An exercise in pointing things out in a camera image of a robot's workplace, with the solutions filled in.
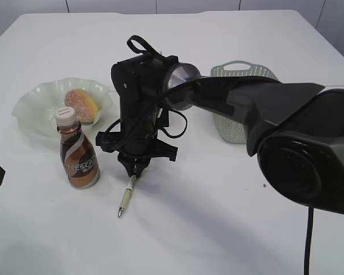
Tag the beige grip pen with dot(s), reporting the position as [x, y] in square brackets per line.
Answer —
[127, 196]

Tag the pale green plastic basket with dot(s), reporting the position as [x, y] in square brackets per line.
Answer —
[231, 131]

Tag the pale green glass wavy plate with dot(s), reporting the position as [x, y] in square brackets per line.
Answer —
[35, 110]

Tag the orange bread loaf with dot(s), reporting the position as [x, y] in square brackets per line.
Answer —
[85, 107]

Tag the Nescafe coffee bottle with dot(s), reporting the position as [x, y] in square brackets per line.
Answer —
[77, 153]

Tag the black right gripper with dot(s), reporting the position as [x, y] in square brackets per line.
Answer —
[137, 141]

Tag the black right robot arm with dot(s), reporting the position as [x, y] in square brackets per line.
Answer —
[295, 130]

